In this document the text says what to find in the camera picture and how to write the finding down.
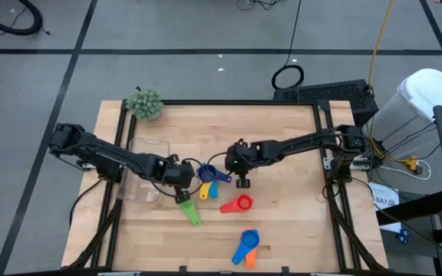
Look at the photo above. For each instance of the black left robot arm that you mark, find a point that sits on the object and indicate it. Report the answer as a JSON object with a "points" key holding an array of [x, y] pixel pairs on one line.
{"points": [[102, 153]]}

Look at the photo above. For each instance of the black table frame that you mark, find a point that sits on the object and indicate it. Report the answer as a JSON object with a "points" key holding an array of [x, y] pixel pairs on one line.
{"points": [[244, 102]]}

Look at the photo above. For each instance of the white paper label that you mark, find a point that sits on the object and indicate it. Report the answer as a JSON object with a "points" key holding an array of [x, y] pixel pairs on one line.
{"points": [[384, 193]]}

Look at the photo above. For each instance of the red measuring cup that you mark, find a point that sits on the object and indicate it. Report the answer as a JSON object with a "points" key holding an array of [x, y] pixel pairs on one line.
{"points": [[245, 202]]}

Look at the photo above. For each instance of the orange measuring cup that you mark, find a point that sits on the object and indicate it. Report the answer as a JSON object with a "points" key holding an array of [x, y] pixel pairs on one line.
{"points": [[251, 260]]}

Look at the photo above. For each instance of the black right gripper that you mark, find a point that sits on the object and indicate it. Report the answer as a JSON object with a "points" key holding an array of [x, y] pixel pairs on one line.
{"points": [[242, 157]]}

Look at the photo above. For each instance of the white trash bin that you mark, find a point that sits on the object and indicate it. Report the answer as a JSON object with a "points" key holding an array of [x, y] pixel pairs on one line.
{"points": [[428, 92]]}

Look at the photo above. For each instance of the dark blue measuring cup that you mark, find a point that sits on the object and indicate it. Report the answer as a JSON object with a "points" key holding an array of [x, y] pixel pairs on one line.
{"points": [[207, 173]]}

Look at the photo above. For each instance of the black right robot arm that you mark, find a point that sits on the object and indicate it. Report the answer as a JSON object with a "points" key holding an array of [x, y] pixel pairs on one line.
{"points": [[301, 143]]}

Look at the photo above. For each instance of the yellow measuring cup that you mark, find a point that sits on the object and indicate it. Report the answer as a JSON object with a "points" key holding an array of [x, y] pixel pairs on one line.
{"points": [[204, 190]]}

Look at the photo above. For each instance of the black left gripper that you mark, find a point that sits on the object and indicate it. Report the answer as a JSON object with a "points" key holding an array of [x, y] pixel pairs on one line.
{"points": [[180, 174]]}

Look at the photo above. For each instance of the green potted plant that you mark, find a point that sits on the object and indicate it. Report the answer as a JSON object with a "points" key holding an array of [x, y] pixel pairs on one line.
{"points": [[144, 103]]}

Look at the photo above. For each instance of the clear plastic basket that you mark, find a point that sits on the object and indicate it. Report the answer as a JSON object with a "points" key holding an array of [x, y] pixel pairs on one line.
{"points": [[144, 193]]}

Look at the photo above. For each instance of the green measuring cup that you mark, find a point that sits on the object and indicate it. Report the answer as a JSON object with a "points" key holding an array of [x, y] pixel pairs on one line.
{"points": [[192, 216]]}

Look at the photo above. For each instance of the yellow power plug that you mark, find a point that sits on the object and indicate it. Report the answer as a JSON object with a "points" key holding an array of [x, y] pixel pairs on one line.
{"points": [[410, 163]]}

